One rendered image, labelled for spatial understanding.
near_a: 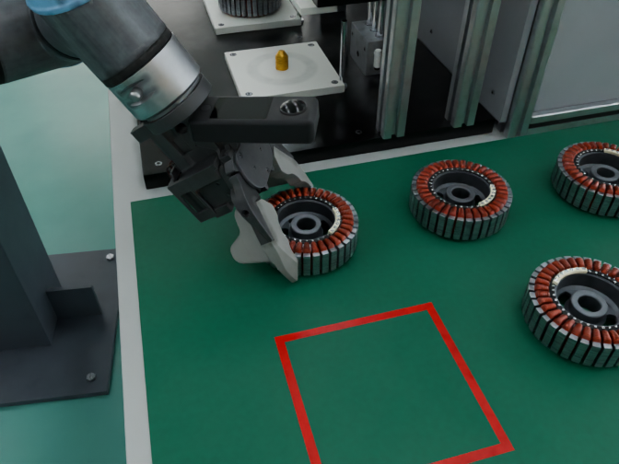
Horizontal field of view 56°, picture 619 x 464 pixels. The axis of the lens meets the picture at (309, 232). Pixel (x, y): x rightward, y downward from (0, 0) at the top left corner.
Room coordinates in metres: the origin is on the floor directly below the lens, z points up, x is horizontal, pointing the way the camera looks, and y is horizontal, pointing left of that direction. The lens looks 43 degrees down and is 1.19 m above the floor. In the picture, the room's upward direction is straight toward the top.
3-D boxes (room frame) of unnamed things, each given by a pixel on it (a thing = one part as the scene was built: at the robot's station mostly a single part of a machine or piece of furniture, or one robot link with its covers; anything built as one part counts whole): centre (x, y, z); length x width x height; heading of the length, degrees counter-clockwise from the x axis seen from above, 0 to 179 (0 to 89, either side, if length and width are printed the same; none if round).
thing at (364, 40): (0.85, -0.10, 0.80); 0.07 x 0.05 x 0.06; 16
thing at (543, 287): (0.35, -0.26, 0.77); 0.11 x 0.11 x 0.04
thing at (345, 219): (0.46, 0.00, 0.77); 0.11 x 0.11 x 0.04
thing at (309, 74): (0.81, 0.04, 0.78); 0.15 x 0.15 x 0.01; 16
